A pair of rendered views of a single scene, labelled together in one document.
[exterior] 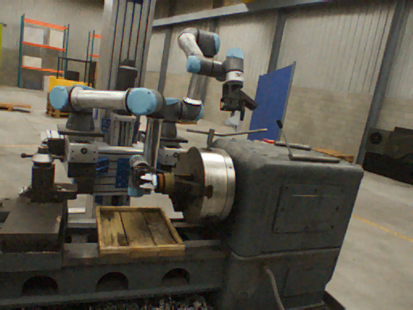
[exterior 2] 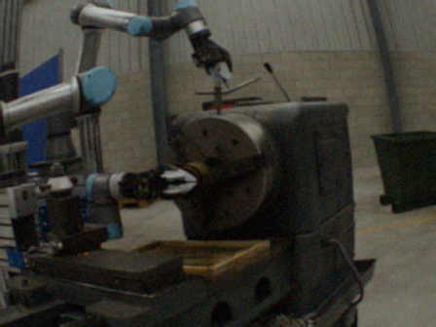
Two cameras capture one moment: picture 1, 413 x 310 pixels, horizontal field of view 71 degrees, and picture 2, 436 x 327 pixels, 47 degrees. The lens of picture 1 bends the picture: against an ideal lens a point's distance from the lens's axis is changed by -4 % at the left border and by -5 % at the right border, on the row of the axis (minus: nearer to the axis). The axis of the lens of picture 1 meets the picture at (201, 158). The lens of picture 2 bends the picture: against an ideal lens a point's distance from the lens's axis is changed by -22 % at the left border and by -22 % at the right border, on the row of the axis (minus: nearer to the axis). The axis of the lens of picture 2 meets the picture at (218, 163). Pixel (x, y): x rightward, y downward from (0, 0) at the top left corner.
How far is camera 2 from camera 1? 1.10 m
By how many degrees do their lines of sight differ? 37
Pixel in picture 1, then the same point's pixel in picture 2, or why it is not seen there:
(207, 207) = (268, 183)
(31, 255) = (182, 288)
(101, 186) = not seen: hidden behind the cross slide
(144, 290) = (246, 314)
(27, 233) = (160, 265)
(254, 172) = (296, 120)
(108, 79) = not seen: outside the picture
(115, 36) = not seen: outside the picture
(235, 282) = (309, 269)
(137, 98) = (97, 82)
